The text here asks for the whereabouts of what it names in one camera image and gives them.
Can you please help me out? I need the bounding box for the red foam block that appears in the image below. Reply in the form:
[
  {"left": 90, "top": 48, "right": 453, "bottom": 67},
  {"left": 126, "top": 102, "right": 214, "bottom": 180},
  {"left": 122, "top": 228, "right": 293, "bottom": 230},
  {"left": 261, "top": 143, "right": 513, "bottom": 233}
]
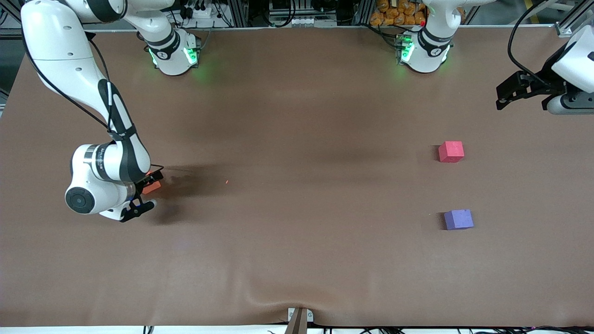
[{"left": 439, "top": 141, "right": 465, "bottom": 163}]

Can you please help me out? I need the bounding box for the purple foam block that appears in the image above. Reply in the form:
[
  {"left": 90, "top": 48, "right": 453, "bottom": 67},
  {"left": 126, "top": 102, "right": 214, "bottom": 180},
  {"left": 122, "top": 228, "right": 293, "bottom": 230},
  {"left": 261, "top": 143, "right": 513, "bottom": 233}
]
[{"left": 444, "top": 209, "right": 474, "bottom": 231}]

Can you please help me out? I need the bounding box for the pile of orange objects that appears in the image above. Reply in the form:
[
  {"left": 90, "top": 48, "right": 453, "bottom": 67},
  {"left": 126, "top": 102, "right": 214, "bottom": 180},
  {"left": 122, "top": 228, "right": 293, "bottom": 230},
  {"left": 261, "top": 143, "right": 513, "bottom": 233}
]
[{"left": 370, "top": 0, "right": 427, "bottom": 26}]

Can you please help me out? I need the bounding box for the brown table mat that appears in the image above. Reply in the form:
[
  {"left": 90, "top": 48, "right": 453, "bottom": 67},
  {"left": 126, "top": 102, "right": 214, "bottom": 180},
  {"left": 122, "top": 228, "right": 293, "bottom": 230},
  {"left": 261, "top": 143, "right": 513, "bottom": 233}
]
[{"left": 0, "top": 26, "right": 594, "bottom": 328}]

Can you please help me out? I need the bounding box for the white power strip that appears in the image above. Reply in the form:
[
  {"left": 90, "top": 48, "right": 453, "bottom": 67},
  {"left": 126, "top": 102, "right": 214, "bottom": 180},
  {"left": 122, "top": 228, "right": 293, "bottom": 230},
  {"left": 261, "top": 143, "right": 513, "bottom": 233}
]
[{"left": 182, "top": 0, "right": 220, "bottom": 20}]

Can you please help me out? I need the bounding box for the white connector strip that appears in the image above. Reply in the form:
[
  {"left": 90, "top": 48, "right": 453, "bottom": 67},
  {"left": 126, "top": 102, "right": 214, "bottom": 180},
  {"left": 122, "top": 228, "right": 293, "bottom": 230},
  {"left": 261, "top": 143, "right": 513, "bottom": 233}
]
[{"left": 271, "top": 16, "right": 338, "bottom": 26}]

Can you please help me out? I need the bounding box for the aluminium frame corner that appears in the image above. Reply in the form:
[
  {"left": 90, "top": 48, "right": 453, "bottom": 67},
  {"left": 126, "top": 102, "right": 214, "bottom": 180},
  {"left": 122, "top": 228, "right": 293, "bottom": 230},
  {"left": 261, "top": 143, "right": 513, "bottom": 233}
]
[
  {"left": 555, "top": 0, "right": 594, "bottom": 38},
  {"left": 0, "top": 0, "right": 24, "bottom": 39}
]

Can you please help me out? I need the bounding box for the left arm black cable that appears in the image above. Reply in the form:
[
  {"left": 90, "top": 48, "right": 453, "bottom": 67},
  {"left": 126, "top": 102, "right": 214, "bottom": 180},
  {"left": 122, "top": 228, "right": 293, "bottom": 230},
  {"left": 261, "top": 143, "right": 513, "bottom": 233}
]
[{"left": 508, "top": 0, "right": 564, "bottom": 89}]

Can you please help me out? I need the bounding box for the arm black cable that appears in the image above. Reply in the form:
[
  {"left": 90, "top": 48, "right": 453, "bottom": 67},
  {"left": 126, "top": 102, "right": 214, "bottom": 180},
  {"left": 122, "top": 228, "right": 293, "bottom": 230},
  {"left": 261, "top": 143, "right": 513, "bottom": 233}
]
[
  {"left": 20, "top": 26, "right": 164, "bottom": 173},
  {"left": 508, "top": 0, "right": 564, "bottom": 89}
]

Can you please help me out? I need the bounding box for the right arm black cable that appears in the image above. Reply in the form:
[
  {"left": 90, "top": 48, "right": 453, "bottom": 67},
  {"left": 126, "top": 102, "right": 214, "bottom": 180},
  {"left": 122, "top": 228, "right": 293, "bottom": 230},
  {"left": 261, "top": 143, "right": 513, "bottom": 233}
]
[{"left": 20, "top": 26, "right": 164, "bottom": 173}]

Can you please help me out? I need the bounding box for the brown narrow post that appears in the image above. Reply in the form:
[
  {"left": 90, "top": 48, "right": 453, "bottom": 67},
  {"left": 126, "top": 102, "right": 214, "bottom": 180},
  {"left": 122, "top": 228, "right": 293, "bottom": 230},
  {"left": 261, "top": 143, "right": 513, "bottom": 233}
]
[{"left": 284, "top": 308, "right": 309, "bottom": 334}]

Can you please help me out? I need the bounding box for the silver table edge rail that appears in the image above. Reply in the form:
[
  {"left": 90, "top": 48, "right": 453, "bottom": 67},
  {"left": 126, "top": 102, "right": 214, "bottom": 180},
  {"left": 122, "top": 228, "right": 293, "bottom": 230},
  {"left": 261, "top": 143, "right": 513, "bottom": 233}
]
[{"left": 84, "top": 24, "right": 557, "bottom": 33}]

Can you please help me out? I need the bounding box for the black cable bundle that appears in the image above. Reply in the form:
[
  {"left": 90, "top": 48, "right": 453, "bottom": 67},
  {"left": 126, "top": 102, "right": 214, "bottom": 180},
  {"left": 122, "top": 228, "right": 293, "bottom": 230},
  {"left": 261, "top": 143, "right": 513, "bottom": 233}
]
[{"left": 320, "top": 326, "right": 594, "bottom": 334}]

